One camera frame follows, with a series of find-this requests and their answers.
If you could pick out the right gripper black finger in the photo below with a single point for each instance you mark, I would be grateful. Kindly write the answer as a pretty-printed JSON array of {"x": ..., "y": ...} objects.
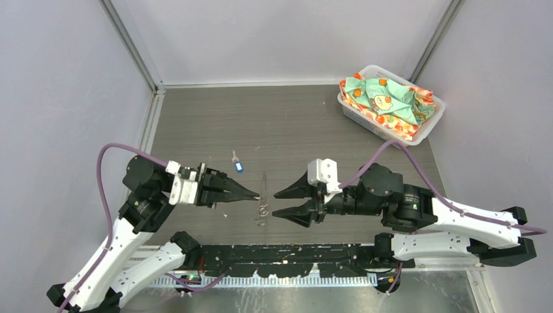
[
  {"x": 302, "y": 215},
  {"x": 298, "y": 190}
]

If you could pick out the white plastic basket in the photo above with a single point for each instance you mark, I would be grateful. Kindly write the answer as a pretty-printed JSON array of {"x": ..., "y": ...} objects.
[{"x": 374, "y": 71}]

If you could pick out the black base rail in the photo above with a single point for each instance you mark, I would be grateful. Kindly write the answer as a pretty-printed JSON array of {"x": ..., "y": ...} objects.
[{"x": 287, "y": 261}]

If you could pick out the blue capped key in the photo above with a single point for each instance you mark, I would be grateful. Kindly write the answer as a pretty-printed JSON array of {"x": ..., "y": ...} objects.
[{"x": 237, "y": 163}]

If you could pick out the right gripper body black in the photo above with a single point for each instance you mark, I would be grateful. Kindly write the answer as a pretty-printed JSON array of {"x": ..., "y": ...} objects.
[{"x": 321, "y": 207}]

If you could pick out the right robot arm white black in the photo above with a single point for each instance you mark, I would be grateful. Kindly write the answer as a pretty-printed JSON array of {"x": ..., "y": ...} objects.
[{"x": 421, "y": 225}]

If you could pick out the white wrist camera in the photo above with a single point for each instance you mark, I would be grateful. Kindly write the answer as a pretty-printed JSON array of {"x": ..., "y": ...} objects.
[
  {"x": 324, "y": 171},
  {"x": 185, "y": 184}
]

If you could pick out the colourful printed cloth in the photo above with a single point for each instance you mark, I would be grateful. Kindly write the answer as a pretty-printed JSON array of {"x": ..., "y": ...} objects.
[{"x": 402, "y": 109}]

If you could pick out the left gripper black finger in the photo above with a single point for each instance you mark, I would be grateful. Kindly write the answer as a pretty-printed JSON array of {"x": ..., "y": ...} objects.
[
  {"x": 236, "y": 189},
  {"x": 231, "y": 197}
]

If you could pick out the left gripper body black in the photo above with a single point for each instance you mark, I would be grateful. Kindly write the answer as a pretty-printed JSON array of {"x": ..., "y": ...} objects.
[{"x": 206, "y": 177}]

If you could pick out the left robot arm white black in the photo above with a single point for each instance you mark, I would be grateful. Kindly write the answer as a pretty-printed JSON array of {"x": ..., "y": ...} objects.
[{"x": 103, "y": 284}]

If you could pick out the metal keyring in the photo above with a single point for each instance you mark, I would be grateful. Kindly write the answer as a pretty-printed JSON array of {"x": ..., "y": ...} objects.
[{"x": 263, "y": 210}]

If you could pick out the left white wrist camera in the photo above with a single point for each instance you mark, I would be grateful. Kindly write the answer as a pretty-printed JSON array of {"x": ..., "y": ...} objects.
[{"x": 185, "y": 184}]

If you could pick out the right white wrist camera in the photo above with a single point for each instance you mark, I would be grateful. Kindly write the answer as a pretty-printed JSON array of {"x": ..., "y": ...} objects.
[{"x": 324, "y": 171}]

